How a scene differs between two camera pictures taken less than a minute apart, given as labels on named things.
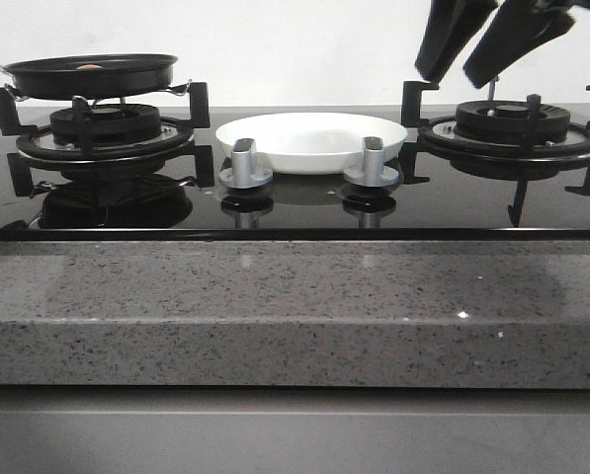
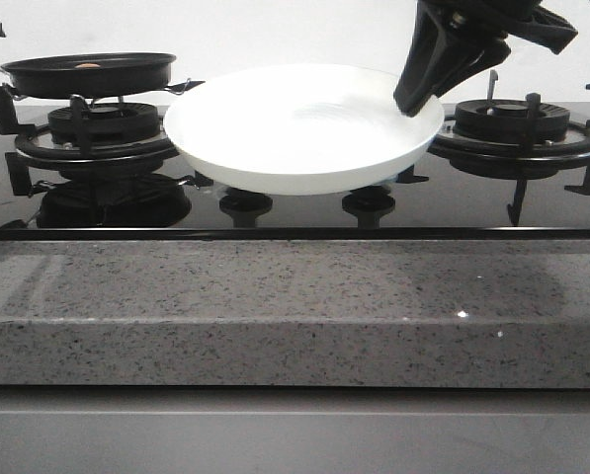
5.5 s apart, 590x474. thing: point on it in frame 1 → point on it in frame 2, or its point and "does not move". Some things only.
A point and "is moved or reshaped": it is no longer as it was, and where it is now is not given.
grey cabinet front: (218, 430) does not move
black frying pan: (88, 76) does not move
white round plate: (311, 142) is moved or reshaped
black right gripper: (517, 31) → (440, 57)
